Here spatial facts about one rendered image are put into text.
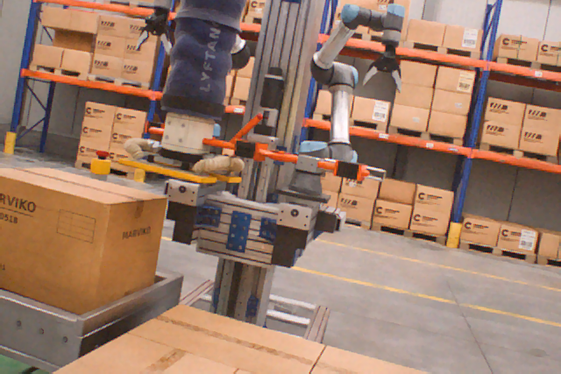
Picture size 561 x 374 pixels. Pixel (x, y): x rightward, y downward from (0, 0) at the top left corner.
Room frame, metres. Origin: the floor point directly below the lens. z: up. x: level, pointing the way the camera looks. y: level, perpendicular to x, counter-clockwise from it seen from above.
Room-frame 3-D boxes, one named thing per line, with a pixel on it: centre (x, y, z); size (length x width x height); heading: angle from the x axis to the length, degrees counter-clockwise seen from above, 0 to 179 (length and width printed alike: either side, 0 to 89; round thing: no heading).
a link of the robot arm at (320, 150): (2.44, -0.13, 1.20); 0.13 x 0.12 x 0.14; 110
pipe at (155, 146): (1.93, 0.34, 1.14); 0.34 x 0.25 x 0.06; 69
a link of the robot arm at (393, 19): (2.23, -0.34, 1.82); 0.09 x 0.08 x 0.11; 20
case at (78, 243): (2.03, 0.76, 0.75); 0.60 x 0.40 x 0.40; 74
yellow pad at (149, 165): (1.84, 0.38, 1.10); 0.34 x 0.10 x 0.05; 69
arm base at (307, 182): (2.44, -0.12, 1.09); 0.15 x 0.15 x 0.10
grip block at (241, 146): (1.84, 0.11, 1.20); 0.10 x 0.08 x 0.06; 159
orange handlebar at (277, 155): (1.97, 0.12, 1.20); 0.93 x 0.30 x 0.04; 69
